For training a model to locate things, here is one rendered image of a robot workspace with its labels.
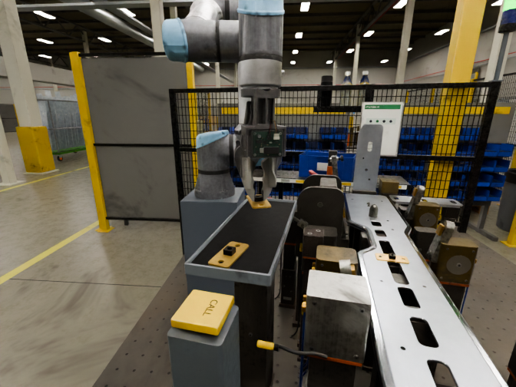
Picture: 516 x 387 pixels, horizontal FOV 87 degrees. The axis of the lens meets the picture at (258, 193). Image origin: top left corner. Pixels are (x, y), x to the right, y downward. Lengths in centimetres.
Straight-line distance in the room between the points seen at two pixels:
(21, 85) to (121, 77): 502
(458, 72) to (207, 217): 153
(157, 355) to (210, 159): 63
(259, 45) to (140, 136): 293
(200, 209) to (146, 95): 244
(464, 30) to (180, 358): 190
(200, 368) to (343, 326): 24
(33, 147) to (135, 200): 497
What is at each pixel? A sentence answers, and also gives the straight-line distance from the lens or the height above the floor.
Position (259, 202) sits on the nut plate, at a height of 122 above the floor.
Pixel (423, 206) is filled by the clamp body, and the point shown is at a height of 104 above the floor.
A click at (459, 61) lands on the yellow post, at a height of 165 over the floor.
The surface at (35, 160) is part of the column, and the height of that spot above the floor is 34.
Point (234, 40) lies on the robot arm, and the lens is 60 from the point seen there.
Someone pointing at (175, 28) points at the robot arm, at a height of 154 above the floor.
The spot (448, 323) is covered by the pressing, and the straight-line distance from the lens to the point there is 69.
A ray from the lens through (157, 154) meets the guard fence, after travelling 330.
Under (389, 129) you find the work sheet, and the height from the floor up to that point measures 130.
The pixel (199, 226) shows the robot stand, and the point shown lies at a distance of 100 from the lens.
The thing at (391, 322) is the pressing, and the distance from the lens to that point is 64.
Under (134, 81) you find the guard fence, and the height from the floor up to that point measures 171.
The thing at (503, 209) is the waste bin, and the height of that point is 26.
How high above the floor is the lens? 139
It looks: 16 degrees down
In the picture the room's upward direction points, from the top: straight up
